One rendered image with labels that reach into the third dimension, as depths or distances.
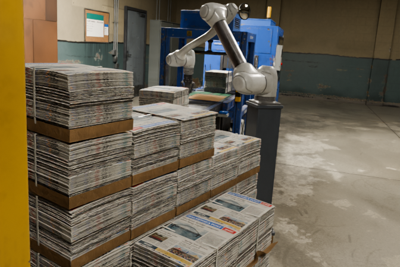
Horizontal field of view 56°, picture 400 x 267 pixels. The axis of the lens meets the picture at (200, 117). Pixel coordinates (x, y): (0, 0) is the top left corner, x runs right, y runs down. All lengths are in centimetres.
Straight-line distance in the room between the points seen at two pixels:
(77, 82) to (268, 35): 523
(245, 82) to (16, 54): 183
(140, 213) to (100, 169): 33
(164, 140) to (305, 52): 998
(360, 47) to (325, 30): 105
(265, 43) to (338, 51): 536
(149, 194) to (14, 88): 86
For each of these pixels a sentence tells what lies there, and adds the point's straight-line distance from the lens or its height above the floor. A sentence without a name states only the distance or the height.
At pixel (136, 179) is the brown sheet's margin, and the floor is 86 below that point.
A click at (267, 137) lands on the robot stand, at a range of 280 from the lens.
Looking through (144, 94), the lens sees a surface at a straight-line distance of 293.
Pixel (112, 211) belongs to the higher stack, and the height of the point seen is 76.
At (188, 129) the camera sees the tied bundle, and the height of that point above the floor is 101.
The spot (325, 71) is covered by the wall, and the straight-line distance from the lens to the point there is 1145.
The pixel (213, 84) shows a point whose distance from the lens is 486.
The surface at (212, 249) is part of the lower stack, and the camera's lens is 161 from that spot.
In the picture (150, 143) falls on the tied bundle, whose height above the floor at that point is 99.
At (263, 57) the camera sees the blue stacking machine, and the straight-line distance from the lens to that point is 633.
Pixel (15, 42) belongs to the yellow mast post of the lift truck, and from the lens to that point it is 94.
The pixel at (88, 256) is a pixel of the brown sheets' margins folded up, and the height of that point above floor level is 63.
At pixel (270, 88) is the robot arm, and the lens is 274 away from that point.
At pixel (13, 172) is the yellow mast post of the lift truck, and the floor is 109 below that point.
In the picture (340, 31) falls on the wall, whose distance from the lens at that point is 1147.
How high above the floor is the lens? 140
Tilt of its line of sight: 11 degrees down
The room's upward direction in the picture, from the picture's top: 4 degrees clockwise
